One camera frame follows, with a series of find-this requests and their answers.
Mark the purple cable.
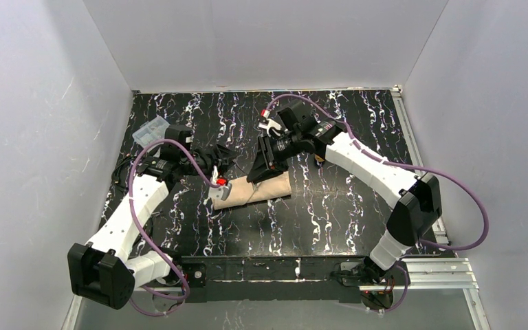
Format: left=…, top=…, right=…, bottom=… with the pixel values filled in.
left=263, top=93, right=491, bottom=315
left=126, top=138, right=221, bottom=318

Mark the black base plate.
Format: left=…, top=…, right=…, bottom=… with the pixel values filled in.
left=331, top=261, right=411, bottom=287
left=154, top=261, right=207, bottom=288

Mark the aluminium frame rail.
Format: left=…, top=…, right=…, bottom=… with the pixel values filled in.
left=69, top=256, right=478, bottom=298

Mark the beige cloth napkin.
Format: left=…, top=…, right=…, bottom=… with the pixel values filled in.
left=211, top=173, right=292, bottom=210

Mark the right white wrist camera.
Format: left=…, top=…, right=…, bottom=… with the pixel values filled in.
left=258, top=116, right=284, bottom=138

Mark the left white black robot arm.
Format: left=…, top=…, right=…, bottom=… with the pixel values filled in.
left=67, top=124, right=238, bottom=309

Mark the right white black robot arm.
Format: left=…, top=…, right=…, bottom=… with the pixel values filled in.
left=247, top=96, right=441, bottom=274

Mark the black coiled cable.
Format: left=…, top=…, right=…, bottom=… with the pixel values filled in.
left=111, top=155, right=165, bottom=219

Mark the clear plastic screw box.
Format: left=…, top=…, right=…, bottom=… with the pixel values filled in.
left=132, top=116, right=170, bottom=148

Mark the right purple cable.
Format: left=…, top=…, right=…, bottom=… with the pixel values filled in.
left=263, top=93, right=491, bottom=315

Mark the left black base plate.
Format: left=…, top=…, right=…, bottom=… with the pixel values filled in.
left=154, top=261, right=207, bottom=288

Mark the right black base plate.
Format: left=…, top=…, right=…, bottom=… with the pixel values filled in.
left=331, top=261, right=411, bottom=287

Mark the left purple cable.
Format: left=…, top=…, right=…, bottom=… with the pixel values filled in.
left=126, top=138, right=221, bottom=318

